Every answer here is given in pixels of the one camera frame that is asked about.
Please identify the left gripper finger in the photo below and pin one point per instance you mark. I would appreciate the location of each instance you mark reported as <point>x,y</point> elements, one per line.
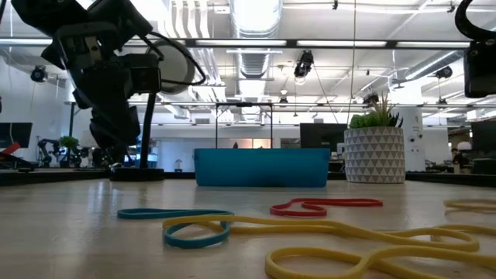
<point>96,124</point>
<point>120,128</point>

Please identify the red rubber band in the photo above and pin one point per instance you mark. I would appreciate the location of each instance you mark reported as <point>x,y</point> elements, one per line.
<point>348,202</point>

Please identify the background black robot arm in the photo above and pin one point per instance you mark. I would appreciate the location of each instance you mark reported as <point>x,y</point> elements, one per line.
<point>44,147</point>

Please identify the blue rubber band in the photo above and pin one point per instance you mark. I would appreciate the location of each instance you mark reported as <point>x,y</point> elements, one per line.
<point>147,213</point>
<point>193,243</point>

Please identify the blue plastic bin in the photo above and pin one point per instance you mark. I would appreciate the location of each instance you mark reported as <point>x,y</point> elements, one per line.
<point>263,166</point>

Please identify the white table lamp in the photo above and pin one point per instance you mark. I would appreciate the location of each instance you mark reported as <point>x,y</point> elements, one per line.
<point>85,139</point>

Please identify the small background potted plant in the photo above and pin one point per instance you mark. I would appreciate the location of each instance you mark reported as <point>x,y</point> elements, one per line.
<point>69,142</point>

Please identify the black ceiling spotlight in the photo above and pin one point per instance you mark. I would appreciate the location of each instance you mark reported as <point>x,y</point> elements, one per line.
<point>304,64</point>
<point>38,73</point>
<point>443,72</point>

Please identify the red angled bar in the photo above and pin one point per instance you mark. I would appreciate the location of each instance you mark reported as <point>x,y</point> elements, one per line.
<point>9,148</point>

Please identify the person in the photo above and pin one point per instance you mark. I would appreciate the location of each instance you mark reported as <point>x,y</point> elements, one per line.
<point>461,159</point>

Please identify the succulent in patterned white pot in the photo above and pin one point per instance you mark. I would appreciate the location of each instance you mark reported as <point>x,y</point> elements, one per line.
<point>374,155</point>

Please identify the large black monitor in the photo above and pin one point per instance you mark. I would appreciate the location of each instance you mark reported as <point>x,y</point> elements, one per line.
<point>321,135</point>

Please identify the overhead light bar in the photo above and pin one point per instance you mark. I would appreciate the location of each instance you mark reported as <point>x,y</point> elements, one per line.
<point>290,43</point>

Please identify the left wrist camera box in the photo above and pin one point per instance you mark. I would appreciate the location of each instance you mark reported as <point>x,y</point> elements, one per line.
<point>120,19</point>

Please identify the black aluminium table frame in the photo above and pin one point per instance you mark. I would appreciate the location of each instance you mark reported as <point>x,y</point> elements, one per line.
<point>46,176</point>

